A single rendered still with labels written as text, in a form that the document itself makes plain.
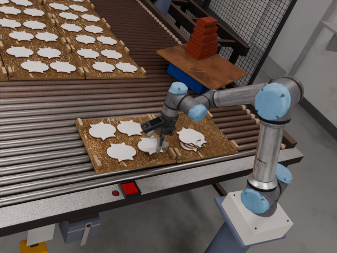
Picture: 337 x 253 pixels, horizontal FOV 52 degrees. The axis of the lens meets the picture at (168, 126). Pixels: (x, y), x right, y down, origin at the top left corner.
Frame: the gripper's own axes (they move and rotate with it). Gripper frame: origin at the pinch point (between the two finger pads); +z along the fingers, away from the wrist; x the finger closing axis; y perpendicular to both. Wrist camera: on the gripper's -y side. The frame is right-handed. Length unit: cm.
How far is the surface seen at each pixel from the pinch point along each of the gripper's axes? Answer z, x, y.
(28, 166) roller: 6, 0, -56
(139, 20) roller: 3, 157, 63
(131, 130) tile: 2.3, 14.0, -4.5
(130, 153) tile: 2.5, -1.8, -11.8
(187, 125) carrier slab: 2.4, 15.1, 31.7
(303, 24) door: -3, 207, 344
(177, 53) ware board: -9, 79, 55
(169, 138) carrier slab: 2.8, 6.1, 14.8
